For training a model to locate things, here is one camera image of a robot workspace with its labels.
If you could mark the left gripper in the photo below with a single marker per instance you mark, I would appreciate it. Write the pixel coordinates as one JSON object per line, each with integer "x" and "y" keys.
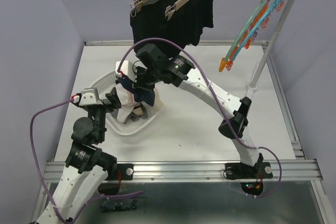
{"x": 115, "y": 99}

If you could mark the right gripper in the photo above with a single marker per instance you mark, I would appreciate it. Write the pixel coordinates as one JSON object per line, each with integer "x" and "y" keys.
{"x": 138, "y": 84}

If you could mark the white underwear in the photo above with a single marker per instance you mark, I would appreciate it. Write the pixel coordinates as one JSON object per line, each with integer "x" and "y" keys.
{"x": 128, "y": 103}

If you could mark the navy blue underwear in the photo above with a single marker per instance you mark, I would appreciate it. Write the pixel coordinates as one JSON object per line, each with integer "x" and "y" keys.
{"x": 140, "y": 95}

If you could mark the grey striped underwear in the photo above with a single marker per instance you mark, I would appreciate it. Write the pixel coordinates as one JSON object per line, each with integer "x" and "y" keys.
{"x": 134, "y": 120}

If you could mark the black underwear beige waistband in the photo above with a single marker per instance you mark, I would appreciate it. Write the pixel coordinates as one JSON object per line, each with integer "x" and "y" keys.
{"x": 138, "y": 111}

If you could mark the black shorts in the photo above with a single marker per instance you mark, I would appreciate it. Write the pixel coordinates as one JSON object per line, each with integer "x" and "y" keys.
{"x": 150, "y": 20}
{"x": 187, "y": 23}

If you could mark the green plastic clip hanger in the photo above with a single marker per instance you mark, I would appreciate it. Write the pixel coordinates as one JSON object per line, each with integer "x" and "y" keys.
{"x": 227, "y": 61}

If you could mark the blue plastic clip hanger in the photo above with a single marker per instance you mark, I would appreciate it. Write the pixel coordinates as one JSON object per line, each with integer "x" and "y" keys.
{"x": 262, "y": 23}

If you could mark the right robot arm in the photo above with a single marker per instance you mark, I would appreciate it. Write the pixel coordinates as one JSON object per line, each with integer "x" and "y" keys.
{"x": 186, "y": 74}

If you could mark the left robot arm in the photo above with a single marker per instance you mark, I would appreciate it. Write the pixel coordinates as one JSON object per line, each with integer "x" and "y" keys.
{"x": 86, "y": 165}

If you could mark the white perforated plastic basket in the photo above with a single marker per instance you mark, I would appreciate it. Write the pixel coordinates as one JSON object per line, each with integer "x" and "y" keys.
{"x": 104, "y": 84}

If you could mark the black eyeglasses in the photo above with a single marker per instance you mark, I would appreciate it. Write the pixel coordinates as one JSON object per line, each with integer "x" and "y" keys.
{"x": 118, "y": 206}

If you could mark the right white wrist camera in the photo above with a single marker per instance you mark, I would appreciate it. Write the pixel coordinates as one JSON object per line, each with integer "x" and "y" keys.
{"x": 125, "y": 68}

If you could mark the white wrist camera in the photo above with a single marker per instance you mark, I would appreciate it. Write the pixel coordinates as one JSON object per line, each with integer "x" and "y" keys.
{"x": 87, "y": 97}
{"x": 125, "y": 68}

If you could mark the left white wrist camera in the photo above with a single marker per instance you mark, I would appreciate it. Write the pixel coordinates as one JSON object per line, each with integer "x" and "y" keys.
{"x": 87, "y": 97}

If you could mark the aluminium mounting rail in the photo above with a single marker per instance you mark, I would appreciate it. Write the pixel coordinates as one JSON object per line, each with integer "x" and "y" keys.
{"x": 213, "y": 172}

